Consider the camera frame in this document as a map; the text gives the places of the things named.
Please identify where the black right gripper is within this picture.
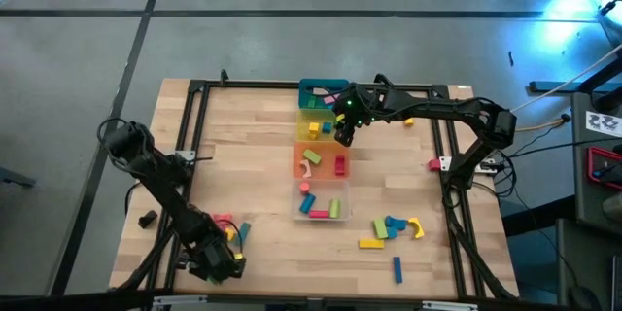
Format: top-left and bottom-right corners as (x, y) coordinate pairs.
(333, 87), (378, 148)

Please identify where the blue arch block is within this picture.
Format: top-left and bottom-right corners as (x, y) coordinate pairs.
(384, 215), (409, 233)

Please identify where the yellow arch block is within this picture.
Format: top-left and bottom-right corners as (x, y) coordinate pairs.
(406, 216), (427, 241)

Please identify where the orange translucent plastic bin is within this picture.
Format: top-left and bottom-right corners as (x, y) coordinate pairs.
(292, 141), (351, 182)

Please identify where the teal plank block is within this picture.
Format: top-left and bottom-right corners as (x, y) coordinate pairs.
(235, 221), (253, 247)

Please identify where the yellow translucent plastic bin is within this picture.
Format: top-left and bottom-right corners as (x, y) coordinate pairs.
(295, 108), (342, 145)

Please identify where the clear plastic bin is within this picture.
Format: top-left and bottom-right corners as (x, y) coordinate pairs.
(291, 178), (352, 223)

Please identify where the teal plastic bin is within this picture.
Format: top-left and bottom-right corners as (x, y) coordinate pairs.
(297, 78), (352, 111)

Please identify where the small black clamp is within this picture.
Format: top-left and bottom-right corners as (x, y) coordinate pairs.
(137, 209), (159, 230)

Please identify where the black stand foot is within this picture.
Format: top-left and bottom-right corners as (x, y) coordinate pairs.
(528, 57), (622, 96)

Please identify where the dark side desk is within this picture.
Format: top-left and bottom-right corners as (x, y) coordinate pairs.
(570, 90), (622, 227)

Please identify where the white marker sheet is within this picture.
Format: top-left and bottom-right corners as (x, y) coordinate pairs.
(584, 110), (622, 139)

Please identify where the red framed tablet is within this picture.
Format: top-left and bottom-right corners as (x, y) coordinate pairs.
(585, 146), (622, 187)

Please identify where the black aluminium table frame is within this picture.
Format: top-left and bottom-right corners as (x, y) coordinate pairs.
(109, 68), (521, 302)

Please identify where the cream rope cable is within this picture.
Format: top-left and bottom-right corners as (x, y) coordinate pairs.
(509, 42), (622, 114)

